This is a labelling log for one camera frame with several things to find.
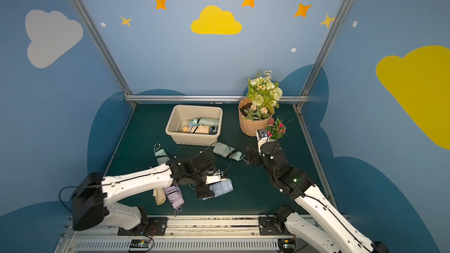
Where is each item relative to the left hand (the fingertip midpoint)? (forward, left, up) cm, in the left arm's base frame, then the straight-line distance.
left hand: (213, 179), depth 79 cm
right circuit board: (-23, -33, -12) cm, 42 cm away
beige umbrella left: (-6, +24, -4) cm, 25 cm away
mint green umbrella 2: (+18, -6, -7) cm, 20 cm away
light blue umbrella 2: (+33, +3, -6) cm, 34 cm away
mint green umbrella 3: (+16, +31, -8) cm, 36 cm away
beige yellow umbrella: (+30, +8, -2) cm, 31 cm away
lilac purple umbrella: (-7, +18, -7) cm, 20 cm away
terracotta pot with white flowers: (+35, -22, +9) cm, 42 cm away
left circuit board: (-24, +30, -10) cm, 40 cm away
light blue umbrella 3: (-2, -4, -5) cm, 7 cm away
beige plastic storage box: (+39, +25, -2) cm, 46 cm away
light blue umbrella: (+34, +16, -3) cm, 38 cm away
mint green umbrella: (+35, +7, -1) cm, 35 cm away
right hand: (+10, -20, +16) cm, 28 cm away
